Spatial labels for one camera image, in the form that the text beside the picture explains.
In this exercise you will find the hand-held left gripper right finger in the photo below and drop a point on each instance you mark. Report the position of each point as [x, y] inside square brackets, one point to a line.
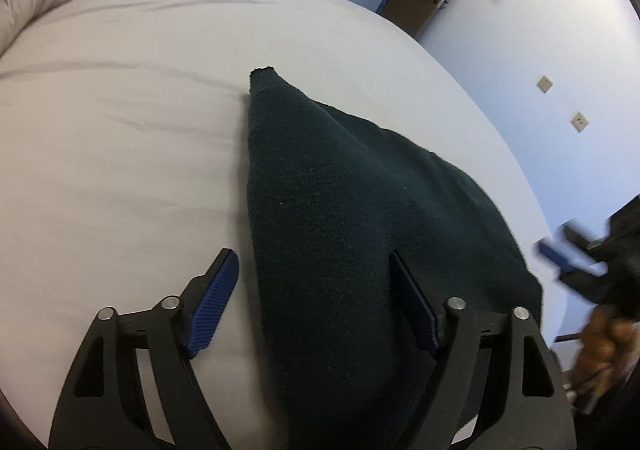
[422, 310]

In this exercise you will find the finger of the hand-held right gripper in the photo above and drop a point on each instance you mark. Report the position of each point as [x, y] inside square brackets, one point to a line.
[582, 237]
[555, 257]

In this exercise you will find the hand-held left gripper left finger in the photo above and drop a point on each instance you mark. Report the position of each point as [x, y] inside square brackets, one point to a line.
[212, 305]

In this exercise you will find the dark green knit sweater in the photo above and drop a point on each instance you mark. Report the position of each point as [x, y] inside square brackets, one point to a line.
[340, 210]

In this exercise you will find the person's right hand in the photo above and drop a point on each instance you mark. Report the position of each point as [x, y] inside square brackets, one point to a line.
[602, 350]

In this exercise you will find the bed with white sheet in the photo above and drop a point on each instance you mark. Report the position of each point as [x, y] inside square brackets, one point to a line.
[125, 129]

